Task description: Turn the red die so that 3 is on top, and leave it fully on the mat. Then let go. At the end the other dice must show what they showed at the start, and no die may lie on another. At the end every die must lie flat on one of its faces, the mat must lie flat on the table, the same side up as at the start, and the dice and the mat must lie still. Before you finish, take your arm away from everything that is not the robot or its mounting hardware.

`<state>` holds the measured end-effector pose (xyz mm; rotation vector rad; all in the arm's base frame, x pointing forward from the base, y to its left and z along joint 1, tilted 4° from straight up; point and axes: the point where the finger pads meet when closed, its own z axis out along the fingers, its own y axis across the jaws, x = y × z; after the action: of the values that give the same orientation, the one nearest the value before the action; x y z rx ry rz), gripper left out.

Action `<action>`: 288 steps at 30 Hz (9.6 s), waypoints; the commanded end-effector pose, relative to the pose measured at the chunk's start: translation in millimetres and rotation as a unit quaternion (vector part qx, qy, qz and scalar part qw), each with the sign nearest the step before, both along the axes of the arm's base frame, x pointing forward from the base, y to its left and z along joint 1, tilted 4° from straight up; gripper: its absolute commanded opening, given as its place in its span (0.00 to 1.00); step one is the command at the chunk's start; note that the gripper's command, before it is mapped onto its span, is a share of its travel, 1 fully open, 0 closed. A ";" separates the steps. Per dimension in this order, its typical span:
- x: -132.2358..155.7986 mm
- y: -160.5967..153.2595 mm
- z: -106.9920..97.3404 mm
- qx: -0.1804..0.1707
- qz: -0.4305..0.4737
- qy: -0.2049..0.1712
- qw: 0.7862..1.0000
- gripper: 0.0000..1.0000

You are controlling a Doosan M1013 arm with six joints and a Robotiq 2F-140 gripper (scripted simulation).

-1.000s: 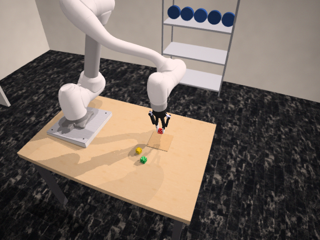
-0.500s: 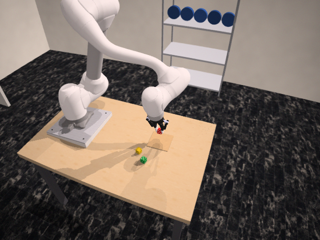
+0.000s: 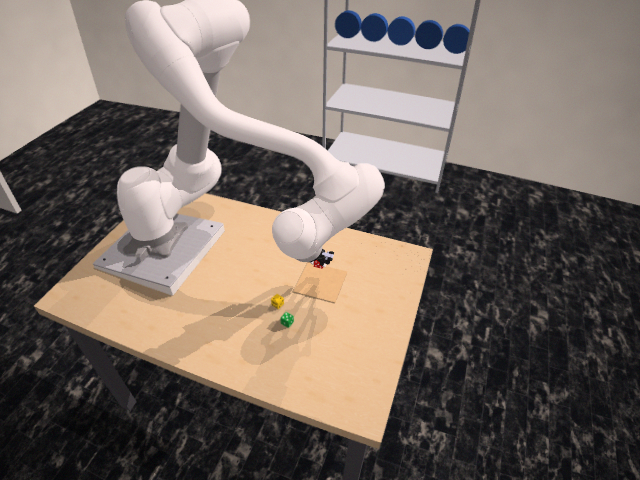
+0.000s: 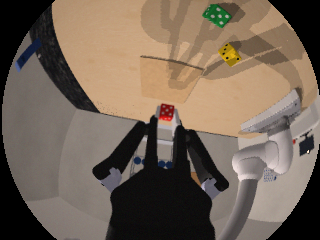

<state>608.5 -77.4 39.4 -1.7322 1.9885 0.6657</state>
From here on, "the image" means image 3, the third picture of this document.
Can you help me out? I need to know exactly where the yellow die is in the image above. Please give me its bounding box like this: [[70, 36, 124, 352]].
[[271, 294, 284, 309]]

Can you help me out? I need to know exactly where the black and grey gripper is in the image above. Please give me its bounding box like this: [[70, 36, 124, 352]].
[[310, 249, 334, 267]]

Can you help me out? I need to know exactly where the green die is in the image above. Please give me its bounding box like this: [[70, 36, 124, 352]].
[[280, 312, 294, 328]]

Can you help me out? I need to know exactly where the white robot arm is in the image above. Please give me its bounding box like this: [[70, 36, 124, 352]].
[[117, 0, 384, 262]]

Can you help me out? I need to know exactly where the tan square mat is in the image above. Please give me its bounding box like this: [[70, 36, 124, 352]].
[[293, 262, 347, 303]]

